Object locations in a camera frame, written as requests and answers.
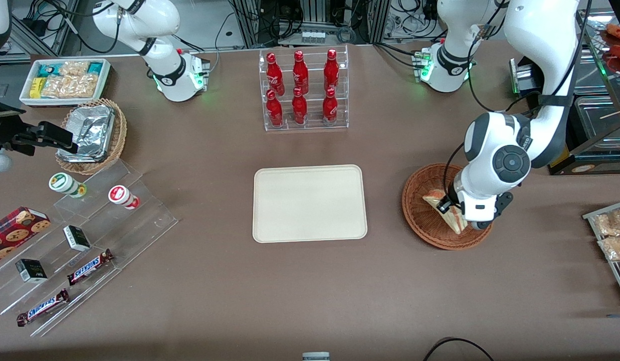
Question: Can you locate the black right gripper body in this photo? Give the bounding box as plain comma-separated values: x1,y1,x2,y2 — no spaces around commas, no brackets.
0,97,40,152

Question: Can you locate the triangle sandwich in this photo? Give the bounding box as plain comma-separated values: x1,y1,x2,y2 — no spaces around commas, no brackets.
423,189,469,235

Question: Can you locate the brown round wicker basket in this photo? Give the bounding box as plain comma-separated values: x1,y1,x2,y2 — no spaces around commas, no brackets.
402,163,495,250

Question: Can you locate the light oval wicker basket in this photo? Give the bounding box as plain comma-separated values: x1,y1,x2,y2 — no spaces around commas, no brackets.
55,98,128,176

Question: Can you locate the beige rectangular tray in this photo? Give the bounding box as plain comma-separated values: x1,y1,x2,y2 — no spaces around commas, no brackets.
253,164,368,244

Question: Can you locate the silver foil container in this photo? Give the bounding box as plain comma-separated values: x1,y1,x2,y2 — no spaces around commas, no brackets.
57,105,116,163

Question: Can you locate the green lid yogurt cup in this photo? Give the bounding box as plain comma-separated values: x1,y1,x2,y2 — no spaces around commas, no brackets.
49,172,88,199

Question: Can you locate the large clear cracker bag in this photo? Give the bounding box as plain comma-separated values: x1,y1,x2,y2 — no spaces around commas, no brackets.
41,74,99,99

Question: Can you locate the small clear cracker bag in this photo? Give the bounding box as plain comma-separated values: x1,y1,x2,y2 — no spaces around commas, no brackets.
59,61,91,77

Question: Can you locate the white rectangular snack bin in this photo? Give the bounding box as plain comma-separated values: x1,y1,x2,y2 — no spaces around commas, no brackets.
19,58,112,107

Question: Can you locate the red lid yogurt cup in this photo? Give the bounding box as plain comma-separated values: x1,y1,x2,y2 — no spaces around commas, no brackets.
108,185,140,211

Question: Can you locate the red plaid cookie box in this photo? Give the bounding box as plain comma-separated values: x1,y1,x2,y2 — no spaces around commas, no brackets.
0,206,52,268

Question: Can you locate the small black box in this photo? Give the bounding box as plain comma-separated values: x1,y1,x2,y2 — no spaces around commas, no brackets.
15,258,49,284
63,225,92,252

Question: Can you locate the clear acrylic stepped shelf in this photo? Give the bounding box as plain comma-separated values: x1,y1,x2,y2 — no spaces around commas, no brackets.
0,159,179,337

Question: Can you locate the snickers bar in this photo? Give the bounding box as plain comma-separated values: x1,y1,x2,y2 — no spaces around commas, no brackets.
66,248,115,287
16,288,71,328

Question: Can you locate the black glass display case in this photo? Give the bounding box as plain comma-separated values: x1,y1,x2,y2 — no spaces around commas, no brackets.
509,10,620,176

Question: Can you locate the clear bag of crackers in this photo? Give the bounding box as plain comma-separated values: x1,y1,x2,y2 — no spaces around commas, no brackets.
591,208,620,238
597,235,620,262

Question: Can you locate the red cola bottle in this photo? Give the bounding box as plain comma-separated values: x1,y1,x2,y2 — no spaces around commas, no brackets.
291,87,309,125
322,88,339,125
323,49,340,92
292,50,310,95
266,90,284,127
266,52,286,96

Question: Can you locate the clear acrylic bottle rack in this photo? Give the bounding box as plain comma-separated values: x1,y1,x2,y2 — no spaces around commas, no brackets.
259,45,349,132

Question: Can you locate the black floor cable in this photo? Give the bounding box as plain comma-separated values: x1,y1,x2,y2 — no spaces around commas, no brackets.
422,337,496,361

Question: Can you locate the grey wire tray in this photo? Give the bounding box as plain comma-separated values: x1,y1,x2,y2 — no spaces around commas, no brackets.
582,199,620,307

